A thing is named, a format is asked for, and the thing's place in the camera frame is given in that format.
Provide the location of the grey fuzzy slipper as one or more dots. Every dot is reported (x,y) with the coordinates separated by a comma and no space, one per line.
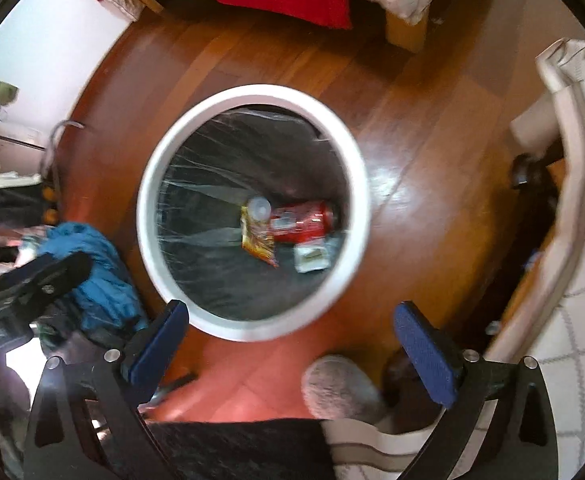
(337,385)

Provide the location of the blue jacket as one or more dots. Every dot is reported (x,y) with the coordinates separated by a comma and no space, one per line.
(97,280)

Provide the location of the small white carton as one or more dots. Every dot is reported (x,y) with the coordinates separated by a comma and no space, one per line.
(312,257)

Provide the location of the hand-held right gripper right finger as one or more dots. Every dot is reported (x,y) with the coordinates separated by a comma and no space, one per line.
(425,355)

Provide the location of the black bin liner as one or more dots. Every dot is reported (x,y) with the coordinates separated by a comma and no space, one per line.
(212,160)

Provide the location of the white round trash bin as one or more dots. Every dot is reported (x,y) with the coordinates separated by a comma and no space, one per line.
(252,94)

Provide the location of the dark wooden table leg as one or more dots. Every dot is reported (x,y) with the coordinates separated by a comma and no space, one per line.
(537,185)

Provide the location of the black hanging cloth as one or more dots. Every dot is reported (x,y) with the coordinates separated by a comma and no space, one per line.
(2,220)

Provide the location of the grey curved hanger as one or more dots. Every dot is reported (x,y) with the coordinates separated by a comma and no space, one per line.
(61,125)

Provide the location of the person's dark fleece trouser leg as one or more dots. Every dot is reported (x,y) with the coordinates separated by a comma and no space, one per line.
(237,450)

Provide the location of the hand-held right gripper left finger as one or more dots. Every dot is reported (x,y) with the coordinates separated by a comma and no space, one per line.
(157,350)

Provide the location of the clear plastic bottle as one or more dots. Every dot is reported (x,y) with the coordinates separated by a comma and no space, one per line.
(260,208)

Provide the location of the red soda can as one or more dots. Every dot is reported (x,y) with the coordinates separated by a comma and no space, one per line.
(307,220)

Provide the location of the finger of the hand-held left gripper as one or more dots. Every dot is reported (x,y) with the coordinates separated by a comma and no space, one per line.
(47,280)

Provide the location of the dark clothes pile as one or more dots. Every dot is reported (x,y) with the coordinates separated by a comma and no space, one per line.
(82,342)

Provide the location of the yellow snack wrapper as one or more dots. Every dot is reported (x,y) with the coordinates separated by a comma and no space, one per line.
(257,245)

